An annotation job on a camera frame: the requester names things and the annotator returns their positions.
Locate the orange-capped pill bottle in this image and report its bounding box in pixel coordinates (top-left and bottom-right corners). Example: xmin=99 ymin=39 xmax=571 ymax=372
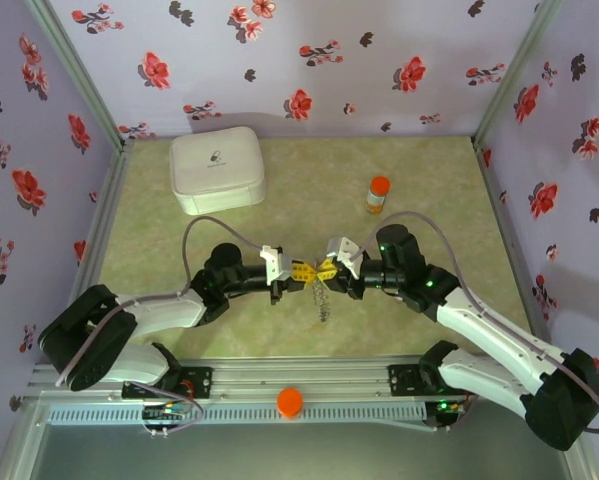
xmin=364 ymin=175 xmax=392 ymax=216

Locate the white zippered pouch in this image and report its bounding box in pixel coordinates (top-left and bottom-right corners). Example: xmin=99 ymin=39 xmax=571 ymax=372
xmin=168 ymin=125 xmax=269 ymax=217

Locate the orange round button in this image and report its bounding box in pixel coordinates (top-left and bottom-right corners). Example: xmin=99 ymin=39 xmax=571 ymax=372
xmin=276 ymin=387 xmax=304 ymax=420

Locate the small controller circuit board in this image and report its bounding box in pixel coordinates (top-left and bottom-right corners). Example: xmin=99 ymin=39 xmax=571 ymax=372
xmin=141 ymin=402 xmax=190 ymax=426
xmin=427 ymin=397 xmax=468 ymax=431

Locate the grey metal sheet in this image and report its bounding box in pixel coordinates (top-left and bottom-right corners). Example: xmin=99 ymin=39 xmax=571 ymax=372
xmin=28 ymin=422 xmax=575 ymax=480

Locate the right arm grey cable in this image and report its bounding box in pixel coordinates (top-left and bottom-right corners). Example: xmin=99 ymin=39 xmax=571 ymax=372
xmin=351 ymin=210 xmax=599 ymax=435

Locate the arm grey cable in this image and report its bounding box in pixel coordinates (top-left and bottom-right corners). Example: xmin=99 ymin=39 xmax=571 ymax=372
xmin=56 ymin=216 xmax=265 ymax=387
xmin=351 ymin=210 xmax=599 ymax=435

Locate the left arm grey cable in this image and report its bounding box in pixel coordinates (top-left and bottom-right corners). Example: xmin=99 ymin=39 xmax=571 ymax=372
xmin=56 ymin=216 xmax=265 ymax=387

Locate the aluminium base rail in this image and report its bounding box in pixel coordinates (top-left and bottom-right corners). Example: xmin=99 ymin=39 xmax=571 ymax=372
xmin=27 ymin=352 xmax=576 ymax=402

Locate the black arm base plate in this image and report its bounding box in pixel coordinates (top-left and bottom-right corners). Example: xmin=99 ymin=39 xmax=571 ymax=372
xmin=387 ymin=363 xmax=479 ymax=399
xmin=122 ymin=366 xmax=214 ymax=401

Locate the aluminium side rail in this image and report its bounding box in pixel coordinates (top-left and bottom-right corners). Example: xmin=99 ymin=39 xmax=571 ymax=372
xmin=471 ymin=137 xmax=565 ymax=361
xmin=53 ymin=138 xmax=136 ymax=364

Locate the white slotted cable duct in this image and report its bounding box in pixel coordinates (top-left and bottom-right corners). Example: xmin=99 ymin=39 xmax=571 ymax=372
xmin=46 ymin=402 xmax=428 ymax=426

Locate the aluminium frame post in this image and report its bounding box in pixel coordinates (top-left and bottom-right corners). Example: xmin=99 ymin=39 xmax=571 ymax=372
xmin=471 ymin=0 xmax=566 ymax=151
xmin=23 ymin=0 xmax=133 ymax=151

